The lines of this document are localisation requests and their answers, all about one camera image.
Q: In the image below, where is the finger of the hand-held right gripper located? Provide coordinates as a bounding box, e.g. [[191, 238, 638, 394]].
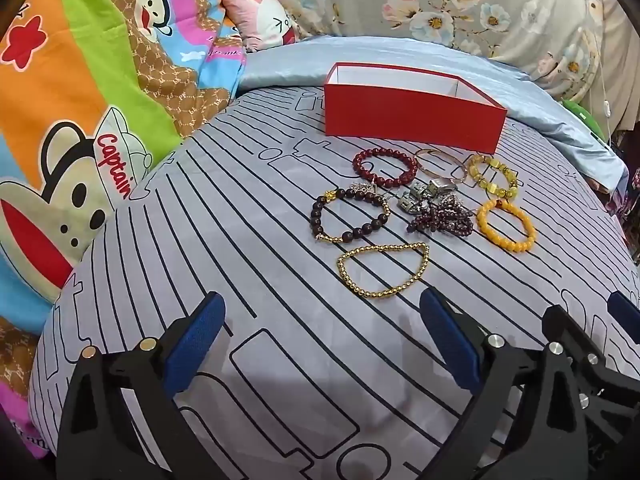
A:
[[542, 304, 637, 461], [607, 291, 640, 333]]

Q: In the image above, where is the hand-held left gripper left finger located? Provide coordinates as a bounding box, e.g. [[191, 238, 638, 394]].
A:
[[56, 291, 227, 480]]

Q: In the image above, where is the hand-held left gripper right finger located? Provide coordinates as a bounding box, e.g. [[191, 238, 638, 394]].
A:
[[419, 289, 594, 480]]

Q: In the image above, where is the gold bead bracelet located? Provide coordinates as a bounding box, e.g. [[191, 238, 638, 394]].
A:
[[337, 242, 430, 300]]

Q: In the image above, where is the amber bead bracelet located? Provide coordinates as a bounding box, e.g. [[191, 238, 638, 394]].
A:
[[476, 199, 537, 253]]

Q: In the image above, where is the garnet multi-strand bracelet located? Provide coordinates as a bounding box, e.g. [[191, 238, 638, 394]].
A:
[[406, 195, 476, 237]]

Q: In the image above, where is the silver charm bracelet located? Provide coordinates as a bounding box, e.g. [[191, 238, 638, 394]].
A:
[[397, 177, 458, 213]]

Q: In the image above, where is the gold bangle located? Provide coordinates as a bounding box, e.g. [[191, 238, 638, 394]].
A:
[[415, 147, 478, 186]]

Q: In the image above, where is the dark brown bead bracelet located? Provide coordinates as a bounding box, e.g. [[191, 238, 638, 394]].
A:
[[311, 187, 392, 245]]

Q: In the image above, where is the yellow cube bead bracelet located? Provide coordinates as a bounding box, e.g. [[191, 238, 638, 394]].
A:
[[467, 154, 520, 202]]

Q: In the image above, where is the dark red bead bracelet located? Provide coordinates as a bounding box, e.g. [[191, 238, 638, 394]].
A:
[[352, 147, 418, 190]]

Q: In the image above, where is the red cardboard box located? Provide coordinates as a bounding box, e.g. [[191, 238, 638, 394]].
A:
[[323, 62, 508, 155]]

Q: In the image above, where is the dark patterned fabric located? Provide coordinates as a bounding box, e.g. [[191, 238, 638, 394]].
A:
[[607, 130, 640, 261]]

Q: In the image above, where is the grey striped bedsheet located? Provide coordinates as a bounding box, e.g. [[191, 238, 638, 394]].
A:
[[27, 85, 640, 480]]

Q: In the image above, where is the green object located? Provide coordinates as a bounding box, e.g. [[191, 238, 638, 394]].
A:
[[560, 97, 608, 136]]

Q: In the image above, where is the colourful cartoon monkey blanket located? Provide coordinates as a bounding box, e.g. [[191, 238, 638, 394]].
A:
[[0, 0, 251, 461]]

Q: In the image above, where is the floral grey pillow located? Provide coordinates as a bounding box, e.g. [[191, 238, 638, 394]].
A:
[[242, 0, 608, 106]]

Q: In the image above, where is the pink cartoon pillow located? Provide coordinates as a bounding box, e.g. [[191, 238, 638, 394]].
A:
[[220, 0, 301, 53]]

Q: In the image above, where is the white cable with switch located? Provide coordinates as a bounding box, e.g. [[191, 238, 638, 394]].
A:
[[597, 10, 616, 121]]

